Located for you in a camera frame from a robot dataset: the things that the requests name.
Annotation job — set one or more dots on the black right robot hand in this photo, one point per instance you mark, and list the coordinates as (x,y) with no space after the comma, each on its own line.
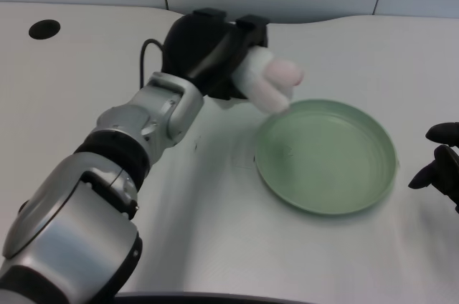
(443,167)

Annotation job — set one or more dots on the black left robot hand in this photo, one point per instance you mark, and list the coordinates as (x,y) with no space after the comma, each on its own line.
(211,56)

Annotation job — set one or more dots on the white rabbit plush doll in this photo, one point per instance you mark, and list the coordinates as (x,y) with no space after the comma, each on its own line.
(270,80)

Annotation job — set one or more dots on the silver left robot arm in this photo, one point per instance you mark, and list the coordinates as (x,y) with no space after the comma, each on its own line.
(93,193)

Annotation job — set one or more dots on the green round plate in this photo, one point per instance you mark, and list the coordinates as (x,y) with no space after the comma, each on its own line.
(326,160)

